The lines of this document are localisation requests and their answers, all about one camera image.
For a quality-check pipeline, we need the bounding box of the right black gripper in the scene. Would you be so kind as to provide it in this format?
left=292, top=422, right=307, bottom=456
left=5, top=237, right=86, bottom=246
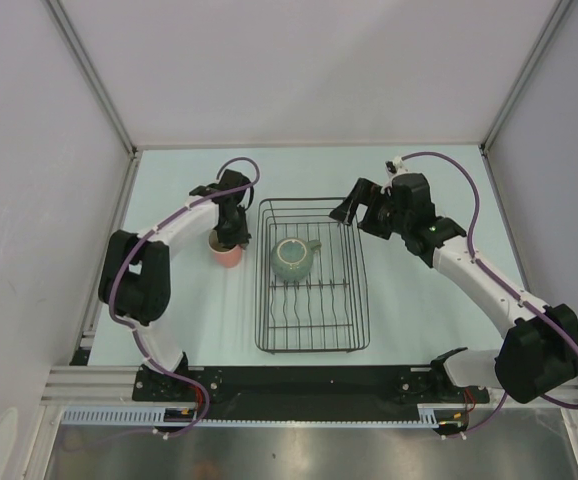
left=330, top=177, right=411, bottom=240

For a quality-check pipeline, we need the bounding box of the pink mug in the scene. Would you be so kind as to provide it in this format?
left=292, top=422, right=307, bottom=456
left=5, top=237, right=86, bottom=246
left=208, top=233, right=243, bottom=269

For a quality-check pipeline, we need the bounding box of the green ceramic cup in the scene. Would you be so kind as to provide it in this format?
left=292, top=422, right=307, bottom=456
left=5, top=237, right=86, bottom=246
left=270, top=237, right=322, bottom=283

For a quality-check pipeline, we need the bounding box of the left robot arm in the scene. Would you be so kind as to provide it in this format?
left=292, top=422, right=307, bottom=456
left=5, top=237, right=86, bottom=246
left=98, top=167, right=254, bottom=400

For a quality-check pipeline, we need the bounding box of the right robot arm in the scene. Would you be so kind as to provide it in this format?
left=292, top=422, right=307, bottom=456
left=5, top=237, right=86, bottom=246
left=329, top=173, right=578, bottom=404

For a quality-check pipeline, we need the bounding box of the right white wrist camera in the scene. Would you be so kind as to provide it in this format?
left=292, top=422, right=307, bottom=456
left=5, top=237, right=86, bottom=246
left=385, top=156, right=409, bottom=178

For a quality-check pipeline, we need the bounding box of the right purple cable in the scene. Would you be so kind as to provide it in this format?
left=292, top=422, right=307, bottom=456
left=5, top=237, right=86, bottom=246
left=401, top=151, right=578, bottom=441

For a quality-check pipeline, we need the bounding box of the black wire dish rack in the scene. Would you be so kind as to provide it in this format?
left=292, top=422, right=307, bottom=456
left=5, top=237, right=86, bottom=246
left=254, top=197, right=370, bottom=353

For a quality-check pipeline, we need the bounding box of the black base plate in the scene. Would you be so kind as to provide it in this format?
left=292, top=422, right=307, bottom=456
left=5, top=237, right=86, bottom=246
left=133, top=364, right=490, bottom=422

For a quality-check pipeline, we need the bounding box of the white slotted cable duct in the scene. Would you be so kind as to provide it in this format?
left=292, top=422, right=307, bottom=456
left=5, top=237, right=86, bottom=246
left=62, top=406, right=465, bottom=429

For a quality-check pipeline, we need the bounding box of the aluminium frame rail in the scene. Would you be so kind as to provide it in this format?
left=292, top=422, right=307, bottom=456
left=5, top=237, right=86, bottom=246
left=41, top=366, right=138, bottom=406

